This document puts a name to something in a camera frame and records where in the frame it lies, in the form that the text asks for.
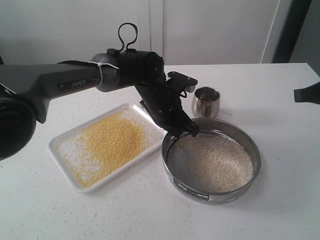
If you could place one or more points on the white cabinet doors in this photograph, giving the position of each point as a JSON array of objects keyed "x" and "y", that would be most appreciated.
[{"x": 183, "y": 32}]

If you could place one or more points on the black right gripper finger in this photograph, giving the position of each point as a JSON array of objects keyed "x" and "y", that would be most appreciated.
[{"x": 310, "y": 94}]

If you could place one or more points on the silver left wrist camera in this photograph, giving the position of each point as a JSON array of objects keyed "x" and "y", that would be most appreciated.
[{"x": 179, "y": 82}]

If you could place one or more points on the round steel mesh sieve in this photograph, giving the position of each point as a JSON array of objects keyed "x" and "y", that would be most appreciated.
[{"x": 225, "y": 129}]

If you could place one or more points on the stainless steel cup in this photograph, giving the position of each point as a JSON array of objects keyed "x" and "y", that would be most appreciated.
[{"x": 206, "y": 102}]

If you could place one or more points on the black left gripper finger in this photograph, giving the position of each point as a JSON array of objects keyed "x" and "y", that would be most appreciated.
[
  {"x": 189, "y": 126},
  {"x": 174, "y": 129}
]

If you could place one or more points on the white rectangular tray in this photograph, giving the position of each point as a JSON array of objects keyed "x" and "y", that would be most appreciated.
[{"x": 62, "y": 142}]

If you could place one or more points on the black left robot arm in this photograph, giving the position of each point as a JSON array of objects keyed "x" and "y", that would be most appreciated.
[{"x": 26, "y": 91}]

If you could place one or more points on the dark vertical post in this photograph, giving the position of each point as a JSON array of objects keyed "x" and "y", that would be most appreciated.
[{"x": 291, "y": 30}]

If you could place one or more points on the grain mixture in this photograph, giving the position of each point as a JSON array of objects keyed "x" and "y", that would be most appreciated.
[{"x": 210, "y": 163}]

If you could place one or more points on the yellow millet grains pile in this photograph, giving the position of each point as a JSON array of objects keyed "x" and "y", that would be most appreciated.
[{"x": 112, "y": 145}]

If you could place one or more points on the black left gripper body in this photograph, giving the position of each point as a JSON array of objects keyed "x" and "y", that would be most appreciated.
[{"x": 163, "y": 104}]

